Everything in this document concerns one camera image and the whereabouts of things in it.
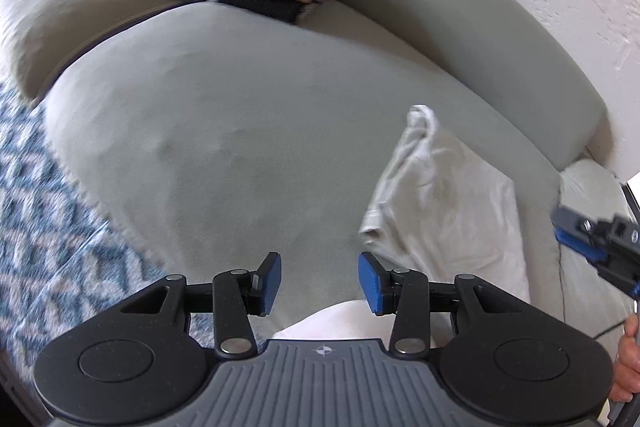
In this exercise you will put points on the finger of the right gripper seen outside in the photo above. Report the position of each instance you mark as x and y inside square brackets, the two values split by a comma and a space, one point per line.
[576, 232]

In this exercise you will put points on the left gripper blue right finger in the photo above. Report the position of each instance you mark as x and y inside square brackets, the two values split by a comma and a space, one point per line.
[377, 284]

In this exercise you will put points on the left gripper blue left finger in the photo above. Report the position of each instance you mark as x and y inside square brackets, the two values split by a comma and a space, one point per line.
[264, 285]

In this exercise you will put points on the white t-shirt with script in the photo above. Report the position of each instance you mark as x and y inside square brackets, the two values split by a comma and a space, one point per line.
[441, 209]

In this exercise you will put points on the person's right hand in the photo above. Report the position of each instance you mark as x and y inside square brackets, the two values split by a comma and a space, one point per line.
[627, 364]

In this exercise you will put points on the grey sofa seat cushion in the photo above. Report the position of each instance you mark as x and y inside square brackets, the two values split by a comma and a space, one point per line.
[211, 136]

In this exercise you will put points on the blue white patterned rug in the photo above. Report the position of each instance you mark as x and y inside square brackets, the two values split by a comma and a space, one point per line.
[61, 262]

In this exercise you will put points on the grey sofa back cushion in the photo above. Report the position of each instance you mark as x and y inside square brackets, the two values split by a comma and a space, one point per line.
[506, 57]

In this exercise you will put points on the black white knit garment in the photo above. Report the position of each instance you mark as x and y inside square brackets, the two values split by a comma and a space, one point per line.
[250, 1]

